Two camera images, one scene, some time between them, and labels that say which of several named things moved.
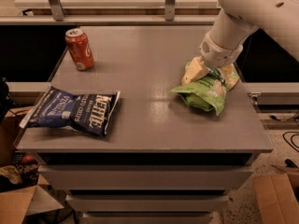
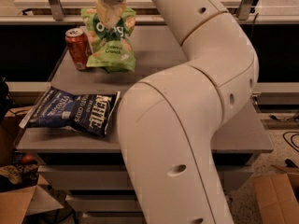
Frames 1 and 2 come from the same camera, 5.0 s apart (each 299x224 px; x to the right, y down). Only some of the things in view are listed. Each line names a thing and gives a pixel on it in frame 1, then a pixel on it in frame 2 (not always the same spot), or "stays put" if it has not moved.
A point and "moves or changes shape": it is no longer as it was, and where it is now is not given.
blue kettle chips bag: (91, 113) stays put
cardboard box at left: (19, 203) stays put
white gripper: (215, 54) → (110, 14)
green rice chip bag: (207, 92) moves or changes shape
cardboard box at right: (277, 195) stays put
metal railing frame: (60, 19) stays put
